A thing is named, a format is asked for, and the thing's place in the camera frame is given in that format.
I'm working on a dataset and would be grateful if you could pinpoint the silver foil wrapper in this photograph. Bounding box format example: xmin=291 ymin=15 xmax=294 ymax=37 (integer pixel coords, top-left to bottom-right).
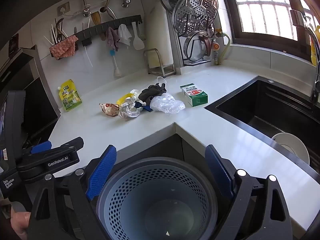
xmin=118 ymin=98 xmax=144 ymax=119

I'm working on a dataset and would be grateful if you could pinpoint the wooden spatula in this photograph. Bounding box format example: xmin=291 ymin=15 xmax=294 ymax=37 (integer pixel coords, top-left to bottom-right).
xmin=90 ymin=11 xmax=105 ymax=40

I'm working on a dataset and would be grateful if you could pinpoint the green and white carton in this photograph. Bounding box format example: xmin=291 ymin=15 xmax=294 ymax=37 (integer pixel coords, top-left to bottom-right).
xmin=179 ymin=84 xmax=208 ymax=107

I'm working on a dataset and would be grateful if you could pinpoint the person's left hand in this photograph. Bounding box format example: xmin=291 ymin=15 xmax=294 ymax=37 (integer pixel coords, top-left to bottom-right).
xmin=10 ymin=211 xmax=31 ymax=240

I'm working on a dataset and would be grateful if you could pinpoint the white dish cloth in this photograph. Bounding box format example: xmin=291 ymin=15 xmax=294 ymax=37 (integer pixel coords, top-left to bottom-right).
xmin=118 ymin=24 xmax=132 ymax=47

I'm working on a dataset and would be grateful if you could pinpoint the white wall socket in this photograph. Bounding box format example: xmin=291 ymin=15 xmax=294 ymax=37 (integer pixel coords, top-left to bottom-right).
xmin=57 ymin=2 xmax=71 ymax=15

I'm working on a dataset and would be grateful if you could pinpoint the metal cutting board stand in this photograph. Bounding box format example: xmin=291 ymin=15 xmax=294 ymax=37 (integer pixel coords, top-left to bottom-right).
xmin=143 ymin=48 xmax=176 ymax=78

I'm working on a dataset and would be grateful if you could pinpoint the gas valve with hose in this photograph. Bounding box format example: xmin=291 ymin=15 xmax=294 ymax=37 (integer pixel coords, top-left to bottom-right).
xmin=212 ymin=29 xmax=232 ymax=65

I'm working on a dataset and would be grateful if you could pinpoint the white bowl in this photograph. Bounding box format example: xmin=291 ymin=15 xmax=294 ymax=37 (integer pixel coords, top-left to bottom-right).
xmin=271 ymin=132 xmax=310 ymax=167

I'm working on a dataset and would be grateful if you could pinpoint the clear plastic bag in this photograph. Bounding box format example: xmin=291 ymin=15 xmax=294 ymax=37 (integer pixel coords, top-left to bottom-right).
xmin=149 ymin=92 xmax=186 ymax=114

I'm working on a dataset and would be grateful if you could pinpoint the black kitchen sink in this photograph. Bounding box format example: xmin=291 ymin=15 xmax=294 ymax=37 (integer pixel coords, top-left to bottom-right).
xmin=204 ymin=75 xmax=320 ymax=178

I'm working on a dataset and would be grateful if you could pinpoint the brown snack wrapper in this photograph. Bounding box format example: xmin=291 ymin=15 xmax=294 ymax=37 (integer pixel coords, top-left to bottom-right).
xmin=99 ymin=102 xmax=120 ymax=117

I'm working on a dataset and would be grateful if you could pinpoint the black integrated stove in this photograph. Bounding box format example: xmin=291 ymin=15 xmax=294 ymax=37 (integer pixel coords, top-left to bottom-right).
xmin=0 ymin=45 xmax=62 ymax=150

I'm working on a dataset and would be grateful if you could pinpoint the yellow plastic lid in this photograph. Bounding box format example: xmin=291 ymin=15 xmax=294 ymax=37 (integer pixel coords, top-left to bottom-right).
xmin=116 ymin=93 xmax=135 ymax=105

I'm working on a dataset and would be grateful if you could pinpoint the purple dish cloth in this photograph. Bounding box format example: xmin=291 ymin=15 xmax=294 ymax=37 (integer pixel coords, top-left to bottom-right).
xmin=106 ymin=27 xmax=120 ymax=52

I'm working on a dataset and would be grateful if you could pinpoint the blue and white bottle brush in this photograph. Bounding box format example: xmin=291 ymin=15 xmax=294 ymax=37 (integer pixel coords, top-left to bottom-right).
xmin=109 ymin=49 xmax=122 ymax=78

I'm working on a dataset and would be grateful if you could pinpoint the yellow dish soap bottle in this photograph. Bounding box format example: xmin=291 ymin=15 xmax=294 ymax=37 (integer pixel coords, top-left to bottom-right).
xmin=310 ymin=25 xmax=320 ymax=67

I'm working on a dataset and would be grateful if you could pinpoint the small black wall device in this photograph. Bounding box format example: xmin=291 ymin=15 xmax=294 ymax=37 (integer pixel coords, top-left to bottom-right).
xmin=9 ymin=34 xmax=19 ymax=57

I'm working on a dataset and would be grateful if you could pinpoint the pink dish cloth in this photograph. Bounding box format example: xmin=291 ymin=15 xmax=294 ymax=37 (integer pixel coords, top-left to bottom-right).
xmin=50 ymin=35 xmax=78 ymax=58

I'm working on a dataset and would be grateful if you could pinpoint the black pot lid rack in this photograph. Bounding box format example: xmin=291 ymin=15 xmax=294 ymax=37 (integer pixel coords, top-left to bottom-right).
xmin=179 ymin=34 xmax=218 ymax=67

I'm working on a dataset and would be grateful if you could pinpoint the grey base cabinet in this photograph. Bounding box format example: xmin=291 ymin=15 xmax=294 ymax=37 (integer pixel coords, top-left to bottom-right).
xmin=114 ymin=132 xmax=310 ymax=233

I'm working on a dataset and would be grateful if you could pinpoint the perforated steel steamer tray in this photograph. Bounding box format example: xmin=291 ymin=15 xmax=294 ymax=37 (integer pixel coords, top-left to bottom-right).
xmin=172 ymin=0 xmax=219 ymax=34

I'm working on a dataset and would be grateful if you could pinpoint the black cloth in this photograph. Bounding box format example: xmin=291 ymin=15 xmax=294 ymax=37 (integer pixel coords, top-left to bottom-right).
xmin=138 ymin=83 xmax=167 ymax=105

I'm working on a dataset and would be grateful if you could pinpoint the steel ladle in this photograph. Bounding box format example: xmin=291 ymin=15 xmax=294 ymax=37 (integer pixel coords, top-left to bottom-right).
xmin=100 ymin=5 xmax=118 ymax=20

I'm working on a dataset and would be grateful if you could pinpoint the chrome faucet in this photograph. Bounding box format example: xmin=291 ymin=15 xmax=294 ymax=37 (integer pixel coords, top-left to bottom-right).
xmin=290 ymin=9 xmax=320 ymax=103

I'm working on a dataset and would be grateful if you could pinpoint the small blue wrapper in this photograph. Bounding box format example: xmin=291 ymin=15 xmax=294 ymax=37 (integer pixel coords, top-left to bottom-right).
xmin=135 ymin=101 xmax=153 ymax=112

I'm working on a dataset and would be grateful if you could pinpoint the black wall rail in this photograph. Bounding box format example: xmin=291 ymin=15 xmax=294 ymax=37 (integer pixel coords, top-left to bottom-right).
xmin=50 ymin=14 xmax=143 ymax=60

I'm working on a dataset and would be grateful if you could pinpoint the bundle of chopsticks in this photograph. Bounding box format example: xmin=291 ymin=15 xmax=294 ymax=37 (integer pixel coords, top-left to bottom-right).
xmin=44 ymin=17 xmax=68 ymax=47

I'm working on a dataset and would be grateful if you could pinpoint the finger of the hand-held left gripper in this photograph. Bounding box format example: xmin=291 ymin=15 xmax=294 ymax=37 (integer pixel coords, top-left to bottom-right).
xmin=24 ymin=141 xmax=53 ymax=155
xmin=16 ymin=137 xmax=84 ymax=180

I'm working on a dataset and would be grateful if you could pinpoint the glass pot lid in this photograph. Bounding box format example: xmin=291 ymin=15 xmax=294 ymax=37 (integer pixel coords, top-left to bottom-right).
xmin=184 ymin=31 xmax=213 ymax=62

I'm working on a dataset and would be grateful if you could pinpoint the green and yellow spout pouch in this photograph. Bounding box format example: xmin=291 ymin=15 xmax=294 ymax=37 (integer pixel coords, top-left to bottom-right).
xmin=57 ymin=79 xmax=83 ymax=112

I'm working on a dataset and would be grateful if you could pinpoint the dark framed window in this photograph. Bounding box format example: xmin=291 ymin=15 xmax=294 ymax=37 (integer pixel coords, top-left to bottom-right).
xmin=217 ymin=0 xmax=320 ymax=63

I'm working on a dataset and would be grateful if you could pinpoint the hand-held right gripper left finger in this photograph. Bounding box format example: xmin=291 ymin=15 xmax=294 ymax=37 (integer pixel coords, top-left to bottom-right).
xmin=27 ymin=144 xmax=118 ymax=240

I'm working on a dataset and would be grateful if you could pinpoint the white rice paddle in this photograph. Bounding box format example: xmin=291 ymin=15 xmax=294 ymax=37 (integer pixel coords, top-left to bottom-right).
xmin=131 ymin=21 xmax=145 ymax=50

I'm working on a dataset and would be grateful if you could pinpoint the white cutting board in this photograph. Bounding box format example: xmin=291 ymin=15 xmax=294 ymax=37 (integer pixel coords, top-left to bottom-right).
xmin=145 ymin=5 xmax=174 ymax=68

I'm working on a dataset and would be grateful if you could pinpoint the blue perforated waste basket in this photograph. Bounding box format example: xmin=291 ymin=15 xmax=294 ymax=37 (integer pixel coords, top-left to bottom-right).
xmin=96 ymin=157 xmax=234 ymax=240

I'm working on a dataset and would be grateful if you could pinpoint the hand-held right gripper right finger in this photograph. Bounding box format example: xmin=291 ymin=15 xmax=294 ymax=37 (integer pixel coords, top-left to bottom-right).
xmin=205 ymin=144 xmax=293 ymax=240

